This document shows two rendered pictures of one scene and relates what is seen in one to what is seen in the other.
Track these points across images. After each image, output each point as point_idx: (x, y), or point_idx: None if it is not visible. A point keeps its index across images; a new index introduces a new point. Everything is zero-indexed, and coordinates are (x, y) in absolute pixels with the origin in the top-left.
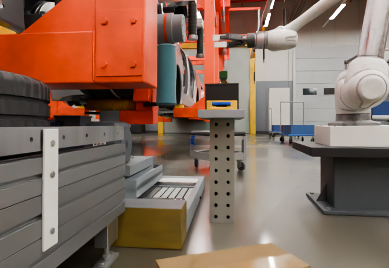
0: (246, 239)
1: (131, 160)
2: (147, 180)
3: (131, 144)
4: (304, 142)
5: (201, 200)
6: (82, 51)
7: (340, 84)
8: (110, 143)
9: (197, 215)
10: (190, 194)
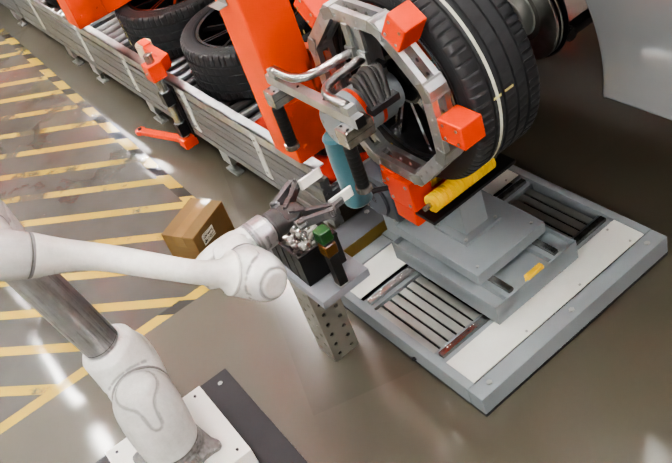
0: (282, 329)
1: (441, 238)
2: (425, 269)
3: (385, 206)
4: (277, 451)
5: (423, 371)
6: None
7: (162, 373)
8: None
9: (371, 332)
10: (382, 315)
